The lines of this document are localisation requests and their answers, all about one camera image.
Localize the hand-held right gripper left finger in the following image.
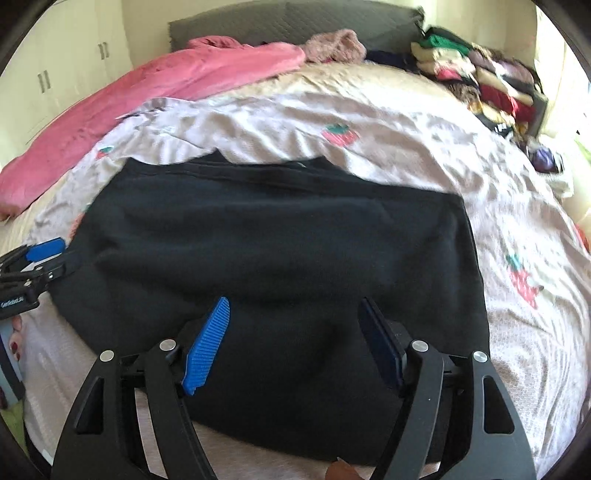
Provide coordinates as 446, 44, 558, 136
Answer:
51, 296, 232, 480

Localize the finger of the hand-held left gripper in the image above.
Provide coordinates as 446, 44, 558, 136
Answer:
0, 259, 80, 289
0, 237, 66, 273

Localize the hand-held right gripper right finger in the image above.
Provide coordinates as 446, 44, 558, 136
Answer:
358, 296, 539, 480

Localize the black sweater with orange cuffs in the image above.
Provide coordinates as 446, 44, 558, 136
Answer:
48, 154, 491, 467

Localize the pile of folded clothes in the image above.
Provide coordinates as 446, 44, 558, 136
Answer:
411, 27, 550, 137

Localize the person's left hand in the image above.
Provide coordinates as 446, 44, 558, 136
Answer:
9, 316, 28, 365

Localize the pink quilt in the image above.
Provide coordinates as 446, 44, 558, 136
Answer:
0, 36, 306, 220

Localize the white wardrobe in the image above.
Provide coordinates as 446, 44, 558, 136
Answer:
0, 0, 134, 162

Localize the lilac strawberry printed blanket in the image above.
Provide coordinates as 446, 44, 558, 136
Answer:
23, 88, 591, 469

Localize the purple crumpled cloth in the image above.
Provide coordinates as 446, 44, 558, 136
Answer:
529, 143, 564, 174

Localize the bed with beige sheet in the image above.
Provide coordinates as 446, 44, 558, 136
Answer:
0, 60, 532, 259

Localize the dark navy garment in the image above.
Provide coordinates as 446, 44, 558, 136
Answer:
365, 48, 419, 71

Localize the pink fluffy garment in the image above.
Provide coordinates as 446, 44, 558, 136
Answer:
305, 28, 368, 64

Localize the grey quilted headboard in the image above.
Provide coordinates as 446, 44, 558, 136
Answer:
168, 7, 426, 51

